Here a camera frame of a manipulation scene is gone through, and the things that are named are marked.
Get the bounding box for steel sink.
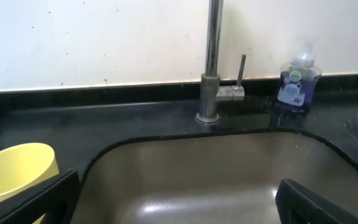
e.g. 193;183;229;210
70;129;358;224

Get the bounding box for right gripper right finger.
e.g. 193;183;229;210
275;178;358;224

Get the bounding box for steel tap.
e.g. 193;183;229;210
195;0;247;123

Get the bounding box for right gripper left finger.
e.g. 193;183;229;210
0;169;81;224

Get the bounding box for blue soap bottle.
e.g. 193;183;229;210
274;37;323;113

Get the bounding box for yellow cup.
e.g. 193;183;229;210
0;142;60;224

